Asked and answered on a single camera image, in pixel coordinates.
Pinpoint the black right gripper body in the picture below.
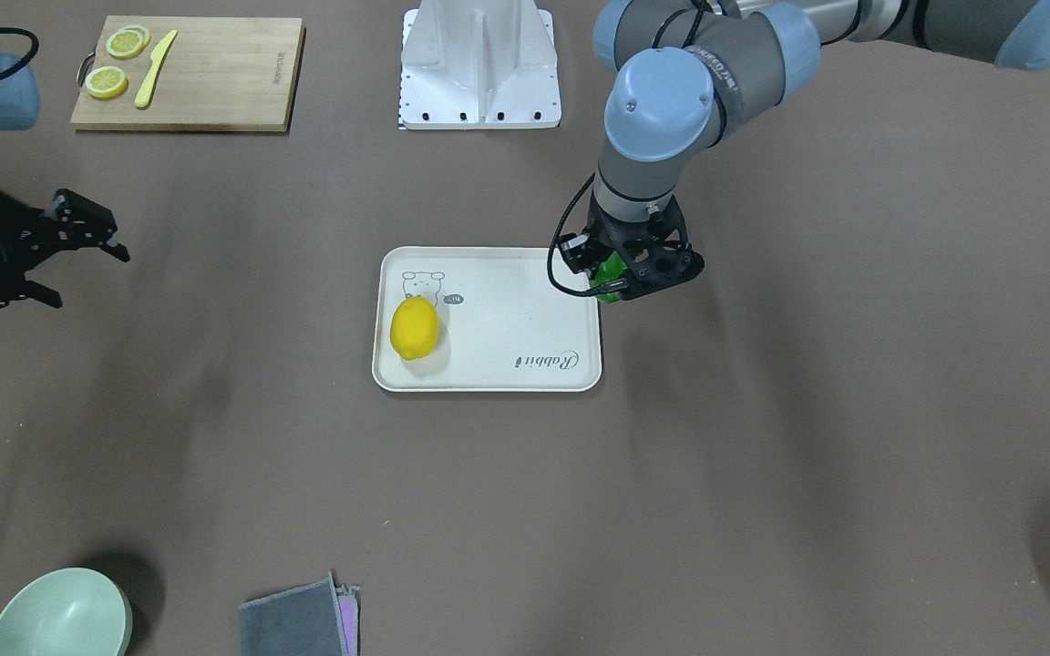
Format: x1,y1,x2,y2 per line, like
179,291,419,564
0,190,118,308

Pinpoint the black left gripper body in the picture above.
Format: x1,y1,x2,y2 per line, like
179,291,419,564
582,198,705,301

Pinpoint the yellow lemon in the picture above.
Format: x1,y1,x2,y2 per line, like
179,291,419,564
390,295,440,361

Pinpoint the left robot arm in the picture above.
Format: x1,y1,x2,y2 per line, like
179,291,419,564
549,1,1050,302

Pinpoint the white rabbit tray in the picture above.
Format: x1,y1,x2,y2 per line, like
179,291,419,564
371,246,602,392

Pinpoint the lemon slice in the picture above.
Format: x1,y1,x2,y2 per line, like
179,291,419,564
82,66,129,100
105,25,151,61

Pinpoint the wooden cutting board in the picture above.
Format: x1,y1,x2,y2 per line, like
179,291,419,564
70,14,305,133

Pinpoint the yellow plastic knife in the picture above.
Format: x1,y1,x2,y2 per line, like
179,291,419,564
134,29,179,109

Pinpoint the green ceramic bowl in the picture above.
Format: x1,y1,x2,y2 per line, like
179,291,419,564
0,568,134,655

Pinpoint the grey folded cloth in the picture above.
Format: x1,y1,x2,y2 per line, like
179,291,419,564
238,573,361,655

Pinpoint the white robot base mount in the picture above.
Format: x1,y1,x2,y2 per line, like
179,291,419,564
397,1,562,130

